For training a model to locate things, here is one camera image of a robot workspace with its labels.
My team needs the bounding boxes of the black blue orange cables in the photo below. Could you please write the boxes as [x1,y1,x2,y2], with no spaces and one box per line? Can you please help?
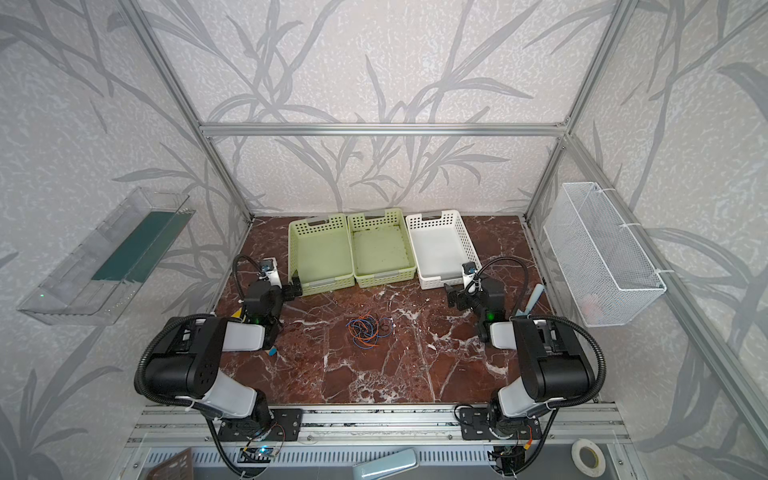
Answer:
[346,314,397,349]

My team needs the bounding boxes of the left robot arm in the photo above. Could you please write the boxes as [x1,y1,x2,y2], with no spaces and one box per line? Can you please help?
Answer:
[134,276,303,442]

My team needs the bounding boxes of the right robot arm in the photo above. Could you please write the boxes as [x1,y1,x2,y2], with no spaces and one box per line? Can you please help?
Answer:
[444,279,607,443]

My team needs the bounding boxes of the light blue scoop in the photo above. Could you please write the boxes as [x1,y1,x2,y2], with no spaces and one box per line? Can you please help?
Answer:
[516,283,545,316]

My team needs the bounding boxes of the white perforated basket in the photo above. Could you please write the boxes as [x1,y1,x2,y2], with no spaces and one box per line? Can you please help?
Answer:
[405,210,481,290]

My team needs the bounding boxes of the left light green basket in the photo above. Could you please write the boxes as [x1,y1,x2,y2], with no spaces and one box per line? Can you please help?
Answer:
[287,213,355,296]

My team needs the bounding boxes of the light green basket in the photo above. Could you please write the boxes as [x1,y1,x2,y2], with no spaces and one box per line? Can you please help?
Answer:
[287,213,355,296]
[347,208,416,288]

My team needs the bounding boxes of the middle light green basket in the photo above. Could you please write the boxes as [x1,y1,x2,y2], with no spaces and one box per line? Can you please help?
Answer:
[347,208,416,288]

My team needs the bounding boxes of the white tape roll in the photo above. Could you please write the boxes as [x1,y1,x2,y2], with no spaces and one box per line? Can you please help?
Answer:
[571,439,607,478]

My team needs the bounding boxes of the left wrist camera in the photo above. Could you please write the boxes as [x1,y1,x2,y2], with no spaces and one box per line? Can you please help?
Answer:
[258,257,282,287]

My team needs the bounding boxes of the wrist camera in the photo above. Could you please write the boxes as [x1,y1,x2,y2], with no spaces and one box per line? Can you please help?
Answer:
[461,261,478,292]
[258,257,282,287]

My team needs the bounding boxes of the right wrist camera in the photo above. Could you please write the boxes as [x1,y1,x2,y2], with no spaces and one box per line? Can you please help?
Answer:
[461,261,478,292]

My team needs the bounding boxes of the white wire mesh basket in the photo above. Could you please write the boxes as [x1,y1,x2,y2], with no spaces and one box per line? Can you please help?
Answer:
[544,182,667,327]

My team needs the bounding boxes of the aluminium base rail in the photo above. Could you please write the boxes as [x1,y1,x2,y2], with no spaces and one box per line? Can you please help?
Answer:
[113,403,638,479]

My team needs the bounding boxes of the clear plastic wall shelf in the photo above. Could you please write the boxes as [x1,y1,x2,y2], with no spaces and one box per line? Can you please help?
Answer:
[18,187,195,326]

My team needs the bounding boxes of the aluminium frame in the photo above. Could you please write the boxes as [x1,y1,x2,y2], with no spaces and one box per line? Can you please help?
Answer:
[118,1,767,448]

